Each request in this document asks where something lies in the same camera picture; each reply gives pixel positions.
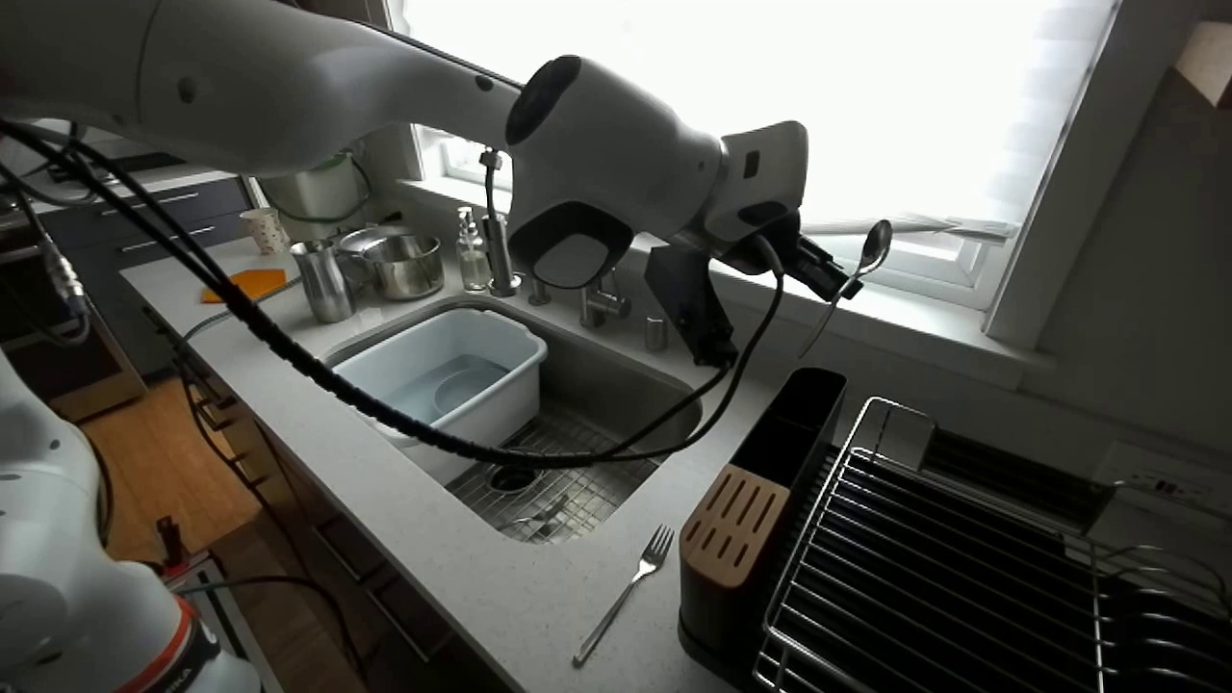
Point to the chrome soap dispenser pump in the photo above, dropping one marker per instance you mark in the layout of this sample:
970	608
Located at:
598	306

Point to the stainless steel cup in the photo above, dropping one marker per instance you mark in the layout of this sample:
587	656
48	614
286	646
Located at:
325	283

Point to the silver fork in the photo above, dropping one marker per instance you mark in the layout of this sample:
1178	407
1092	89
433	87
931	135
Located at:
650	565

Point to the white plastic wash basin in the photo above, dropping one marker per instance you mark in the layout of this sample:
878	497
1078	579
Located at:
465	373

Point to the wooden knife block insert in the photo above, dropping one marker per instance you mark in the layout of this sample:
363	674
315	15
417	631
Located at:
733	527

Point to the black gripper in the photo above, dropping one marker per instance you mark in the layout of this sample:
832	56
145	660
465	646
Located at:
684	283

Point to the wire sink bottom grid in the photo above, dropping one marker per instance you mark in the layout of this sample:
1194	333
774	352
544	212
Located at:
548	507

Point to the stainless steel pot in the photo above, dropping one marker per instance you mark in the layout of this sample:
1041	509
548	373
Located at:
390	262

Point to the orange sponge cloth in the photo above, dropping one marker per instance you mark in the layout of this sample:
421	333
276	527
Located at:
250	285

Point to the silver spoon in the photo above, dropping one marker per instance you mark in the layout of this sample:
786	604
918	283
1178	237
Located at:
870	255

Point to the chrome spring kitchen faucet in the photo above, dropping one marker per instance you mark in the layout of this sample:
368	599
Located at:
503	271

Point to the small metal sink button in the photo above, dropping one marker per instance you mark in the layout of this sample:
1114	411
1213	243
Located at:
656	333

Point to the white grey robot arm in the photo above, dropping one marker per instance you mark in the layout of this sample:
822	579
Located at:
259	87

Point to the black dish drying rack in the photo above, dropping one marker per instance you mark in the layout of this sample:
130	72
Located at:
893	574

